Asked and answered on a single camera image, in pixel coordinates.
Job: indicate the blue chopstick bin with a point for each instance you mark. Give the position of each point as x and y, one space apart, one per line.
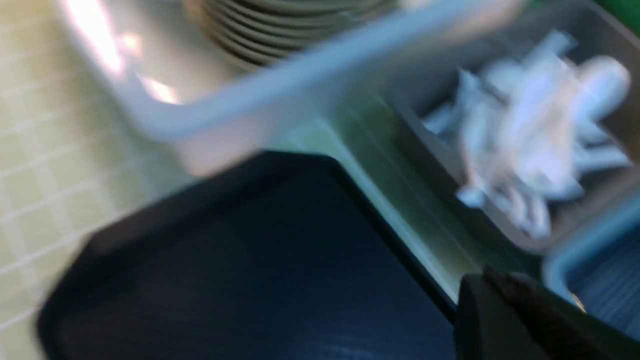
598 270

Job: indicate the top beige bowl in stack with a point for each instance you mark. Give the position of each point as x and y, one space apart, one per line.
254 34

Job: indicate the green checkered tablecloth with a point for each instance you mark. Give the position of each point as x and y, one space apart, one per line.
69 164

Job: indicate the large white plastic tub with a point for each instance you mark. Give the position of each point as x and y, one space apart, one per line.
177 87

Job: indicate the grey spoon bin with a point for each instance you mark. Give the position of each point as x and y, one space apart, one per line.
530 132

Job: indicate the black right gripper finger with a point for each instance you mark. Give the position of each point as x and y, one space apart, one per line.
510 316

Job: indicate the black serving tray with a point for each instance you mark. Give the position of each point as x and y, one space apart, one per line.
282 257

